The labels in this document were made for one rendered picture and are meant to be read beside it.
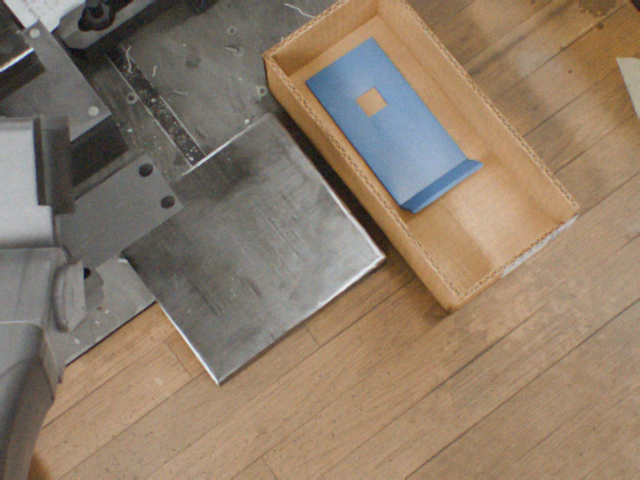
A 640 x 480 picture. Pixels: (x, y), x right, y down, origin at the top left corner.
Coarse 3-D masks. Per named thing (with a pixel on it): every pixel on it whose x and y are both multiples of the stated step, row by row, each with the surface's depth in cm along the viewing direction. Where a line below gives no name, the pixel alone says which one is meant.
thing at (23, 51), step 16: (0, 16) 80; (0, 32) 80; (16, 32) 80; (0, 48) 79; (16, 48) 80; (32, 48) 79; (0, 64) 79; (16, 64) 80; (32, 64) 81; (0, 80) 80; (16, 80) 81; (32, 80) 83; (0, 96) 82
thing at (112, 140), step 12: (96, 132) 96; (108, 132) 97; (120, 132) 99; (84, 144) 96; (96, 144) 98; (108, 144) 99; (120, 144) 101; (72, 156) 97; (84, 156) 98; (96, 156) 100; (108, 156) 101; (72, 168) 99; (84, 168) 100; (96, 168) 102; (72, 180) 101; (84, 180) 102
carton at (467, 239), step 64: (384, 0) 101; (320, 64) 104; (448, 64) 98; (320, 128) 96; (448, 128) 102; (512, 128) 95; (384, 192) 101; (448, 192) 101; (512, 192) 101; (448, 256) 100; (512, 256) 97
